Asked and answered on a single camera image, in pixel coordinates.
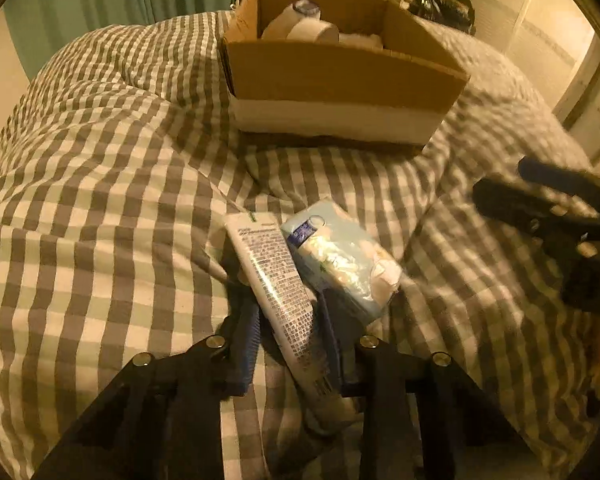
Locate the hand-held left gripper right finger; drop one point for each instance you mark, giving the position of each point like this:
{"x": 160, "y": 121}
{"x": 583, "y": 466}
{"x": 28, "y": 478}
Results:
{"x": 330, "y": 340}

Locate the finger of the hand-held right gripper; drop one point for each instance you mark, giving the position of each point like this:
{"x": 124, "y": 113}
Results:
{"x": 560, "y": 172}
{"x": 520, "y": 197}

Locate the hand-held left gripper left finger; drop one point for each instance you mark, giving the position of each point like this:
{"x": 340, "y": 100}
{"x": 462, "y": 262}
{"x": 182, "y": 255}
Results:
{"x": 244, "y": 355}

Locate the white printed tube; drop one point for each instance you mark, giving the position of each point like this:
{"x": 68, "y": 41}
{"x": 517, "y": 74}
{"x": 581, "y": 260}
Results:
{"x": 280, "y": 285}

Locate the blue tissue packet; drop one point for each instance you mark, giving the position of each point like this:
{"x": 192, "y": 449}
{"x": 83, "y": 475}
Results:
{"x": 340, "y": 260}

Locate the cardboard box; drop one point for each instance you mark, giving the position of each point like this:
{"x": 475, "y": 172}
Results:
{"x": 340, "y": 80}

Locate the white cloth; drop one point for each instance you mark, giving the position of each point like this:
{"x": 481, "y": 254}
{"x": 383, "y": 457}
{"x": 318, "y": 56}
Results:
{"x": 362, "y": 39}

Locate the white fluffy sock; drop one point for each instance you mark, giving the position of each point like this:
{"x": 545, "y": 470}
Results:
{"x": 290, "y": 17}

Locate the white louvred wardrobe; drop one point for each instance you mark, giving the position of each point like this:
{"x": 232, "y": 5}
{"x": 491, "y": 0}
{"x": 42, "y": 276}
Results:
{"x": 540, "y": 35}

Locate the grey checked blanket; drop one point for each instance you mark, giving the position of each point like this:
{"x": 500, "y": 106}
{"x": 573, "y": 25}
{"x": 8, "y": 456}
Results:
{"x": 105, "y": 185}

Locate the wide green curtain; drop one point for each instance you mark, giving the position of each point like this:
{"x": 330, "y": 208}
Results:
{"x": 80, "y": 0}

